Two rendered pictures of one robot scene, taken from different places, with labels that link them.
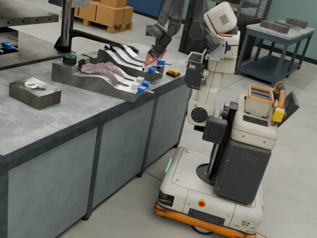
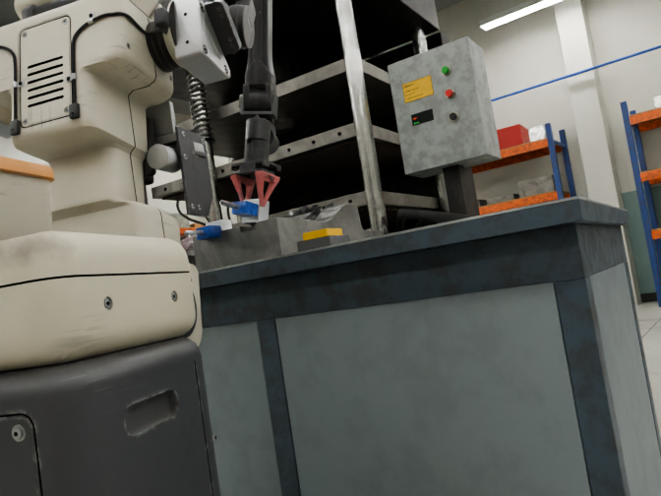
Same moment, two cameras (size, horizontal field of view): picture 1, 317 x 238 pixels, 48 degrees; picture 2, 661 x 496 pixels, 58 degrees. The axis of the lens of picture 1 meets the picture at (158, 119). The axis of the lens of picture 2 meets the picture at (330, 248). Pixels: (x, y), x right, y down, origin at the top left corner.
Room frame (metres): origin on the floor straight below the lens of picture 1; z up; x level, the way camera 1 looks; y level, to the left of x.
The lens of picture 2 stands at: (2.66, -1.23, 0.72)
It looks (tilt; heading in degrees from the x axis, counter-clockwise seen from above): 4 degrees up; 97
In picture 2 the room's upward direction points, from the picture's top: 9 degrees counter-clockwise
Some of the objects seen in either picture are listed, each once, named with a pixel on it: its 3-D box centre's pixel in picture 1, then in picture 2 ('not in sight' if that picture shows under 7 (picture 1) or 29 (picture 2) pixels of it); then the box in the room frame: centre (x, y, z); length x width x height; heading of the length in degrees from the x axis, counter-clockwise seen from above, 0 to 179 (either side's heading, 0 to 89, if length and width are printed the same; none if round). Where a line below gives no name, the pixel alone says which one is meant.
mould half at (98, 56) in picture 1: (123, 60); (296, 236); (2.37, 0.31, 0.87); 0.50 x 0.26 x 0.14; 66
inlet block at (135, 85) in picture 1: (143, 89); not in sight; (1.93, 0.12, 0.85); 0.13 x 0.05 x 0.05; 83
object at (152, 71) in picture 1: (154, 71); (206, 232); (2.21, 0.09, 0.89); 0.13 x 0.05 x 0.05; 66
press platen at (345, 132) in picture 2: not in sight; (296, 171); (2.22, 1.41, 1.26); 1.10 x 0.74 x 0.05; 156
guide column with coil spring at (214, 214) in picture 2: not in sight; (214, 213); (1.90, 1.12, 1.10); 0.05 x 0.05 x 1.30
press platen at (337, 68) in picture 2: not in sight; (289, 119); (2.22, 1.42, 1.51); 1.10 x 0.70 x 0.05; 156
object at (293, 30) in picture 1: (278, 46); not in sight; (6.43, -1.79, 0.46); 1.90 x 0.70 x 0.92; 152
